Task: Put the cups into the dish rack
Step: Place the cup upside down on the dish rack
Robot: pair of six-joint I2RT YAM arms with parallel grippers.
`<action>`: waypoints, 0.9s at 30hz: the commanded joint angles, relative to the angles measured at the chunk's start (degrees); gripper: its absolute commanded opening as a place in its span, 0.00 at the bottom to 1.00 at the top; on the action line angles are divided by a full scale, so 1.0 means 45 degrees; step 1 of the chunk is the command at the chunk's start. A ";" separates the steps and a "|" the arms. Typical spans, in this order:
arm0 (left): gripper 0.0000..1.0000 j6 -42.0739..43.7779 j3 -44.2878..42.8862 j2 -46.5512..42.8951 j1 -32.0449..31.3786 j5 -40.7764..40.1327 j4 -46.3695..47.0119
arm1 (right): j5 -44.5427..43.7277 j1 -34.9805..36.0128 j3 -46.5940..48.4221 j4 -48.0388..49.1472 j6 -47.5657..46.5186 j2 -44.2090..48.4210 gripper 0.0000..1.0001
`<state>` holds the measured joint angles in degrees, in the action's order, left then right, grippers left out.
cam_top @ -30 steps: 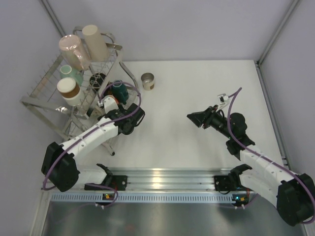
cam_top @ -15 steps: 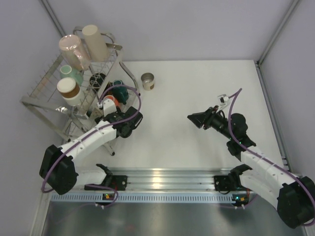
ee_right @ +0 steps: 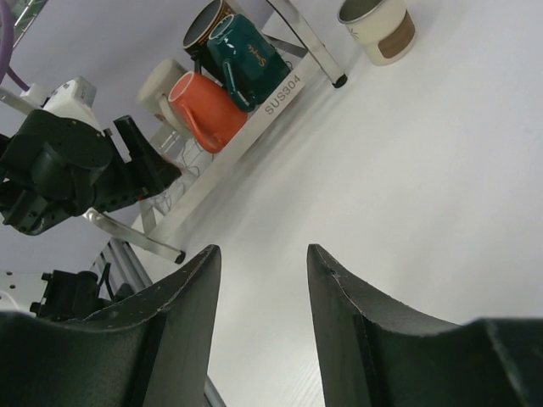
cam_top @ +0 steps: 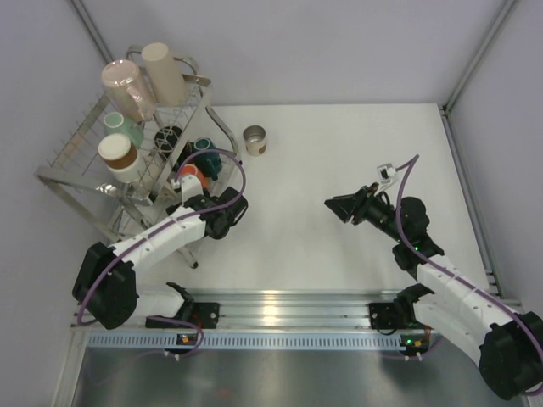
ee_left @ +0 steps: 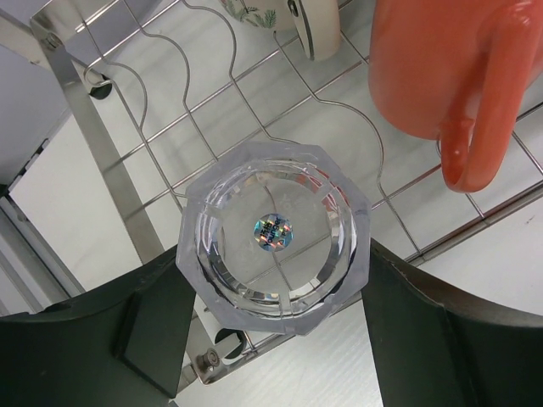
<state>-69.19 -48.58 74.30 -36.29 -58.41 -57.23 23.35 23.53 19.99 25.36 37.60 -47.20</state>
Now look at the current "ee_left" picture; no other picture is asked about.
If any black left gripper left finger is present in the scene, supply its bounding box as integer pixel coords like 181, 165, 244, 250
1, 248, 195, 406

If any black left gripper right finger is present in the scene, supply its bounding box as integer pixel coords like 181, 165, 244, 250
361, 241, 542, 406

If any clear glass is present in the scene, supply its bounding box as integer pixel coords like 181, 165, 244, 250
176, 142, 371, 336

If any orange mug white inside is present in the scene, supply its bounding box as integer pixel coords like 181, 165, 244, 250
368, 1, 542, 192

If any floral mug green inside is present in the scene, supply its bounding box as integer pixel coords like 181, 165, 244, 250
220, 0, 341, 61

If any stainless steel dish rack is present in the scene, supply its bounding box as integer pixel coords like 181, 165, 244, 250
0, 0, 543, 387

